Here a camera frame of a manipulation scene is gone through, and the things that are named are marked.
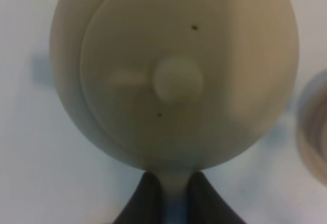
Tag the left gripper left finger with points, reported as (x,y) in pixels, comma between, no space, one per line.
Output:
(146,204)

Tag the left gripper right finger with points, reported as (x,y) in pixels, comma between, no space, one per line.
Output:
(203,204)

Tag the beige ceramic teapot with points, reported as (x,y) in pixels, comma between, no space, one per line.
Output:
(174,86)

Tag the far beige teacup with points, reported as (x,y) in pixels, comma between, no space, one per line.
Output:
(311,126)

